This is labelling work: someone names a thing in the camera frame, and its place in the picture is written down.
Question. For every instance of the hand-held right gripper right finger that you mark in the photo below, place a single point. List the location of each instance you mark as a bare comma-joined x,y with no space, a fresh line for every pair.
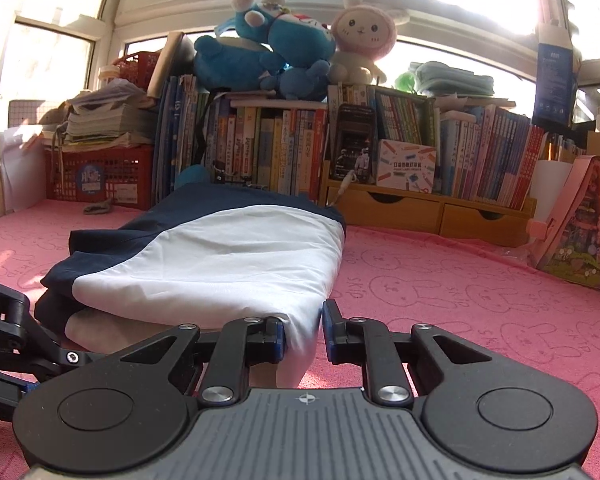
336,332

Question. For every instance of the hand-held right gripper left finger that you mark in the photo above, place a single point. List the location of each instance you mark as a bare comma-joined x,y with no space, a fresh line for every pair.
278,345

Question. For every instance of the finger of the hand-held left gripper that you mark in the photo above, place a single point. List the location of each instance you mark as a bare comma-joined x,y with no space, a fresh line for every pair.
0,390
70,358

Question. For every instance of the white and navy jacket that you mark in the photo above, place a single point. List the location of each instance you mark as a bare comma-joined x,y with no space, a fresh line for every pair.
205,260

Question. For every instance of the wooden drawer organiser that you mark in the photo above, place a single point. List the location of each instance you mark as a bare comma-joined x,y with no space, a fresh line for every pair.
405,210

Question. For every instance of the white paper sheets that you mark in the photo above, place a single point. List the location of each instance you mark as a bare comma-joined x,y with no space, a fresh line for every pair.
20,170

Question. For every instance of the grey knitted sock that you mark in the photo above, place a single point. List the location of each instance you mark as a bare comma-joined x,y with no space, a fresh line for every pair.
97,207

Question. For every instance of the toy bicycle model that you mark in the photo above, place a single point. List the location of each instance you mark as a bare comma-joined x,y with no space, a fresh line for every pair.
230,175

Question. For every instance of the white printer box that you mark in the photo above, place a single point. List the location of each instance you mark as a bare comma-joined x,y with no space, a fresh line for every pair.
405,167

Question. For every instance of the black smartphone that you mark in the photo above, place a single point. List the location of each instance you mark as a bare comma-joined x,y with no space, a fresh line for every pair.
352,145

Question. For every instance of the blue plush ball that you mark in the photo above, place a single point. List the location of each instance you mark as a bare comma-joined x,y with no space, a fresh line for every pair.
192,176

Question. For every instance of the red plastic crate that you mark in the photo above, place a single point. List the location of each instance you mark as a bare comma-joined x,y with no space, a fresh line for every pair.
100,152

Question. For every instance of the clear plastic wrapper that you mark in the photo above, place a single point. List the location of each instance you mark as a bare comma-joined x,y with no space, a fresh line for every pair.
519,252

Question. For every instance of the row of tall storybooks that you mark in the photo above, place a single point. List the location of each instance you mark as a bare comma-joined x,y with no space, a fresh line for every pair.
265,145

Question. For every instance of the row of thin workbooks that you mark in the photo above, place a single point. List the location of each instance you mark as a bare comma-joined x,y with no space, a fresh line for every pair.
480,160

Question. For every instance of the stack of paper booklets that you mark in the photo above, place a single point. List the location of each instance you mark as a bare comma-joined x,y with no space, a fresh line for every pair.
105,120

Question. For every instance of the white card sheet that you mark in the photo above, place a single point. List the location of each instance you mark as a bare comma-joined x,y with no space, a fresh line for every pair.
550,185

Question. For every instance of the folded green towels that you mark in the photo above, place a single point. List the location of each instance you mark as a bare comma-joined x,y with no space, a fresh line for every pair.
452,80

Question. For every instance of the small red basket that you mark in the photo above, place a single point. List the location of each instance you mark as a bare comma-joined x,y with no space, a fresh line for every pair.
137,67

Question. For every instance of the pink bunny plush toy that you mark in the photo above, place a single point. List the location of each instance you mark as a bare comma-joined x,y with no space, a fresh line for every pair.
362,35

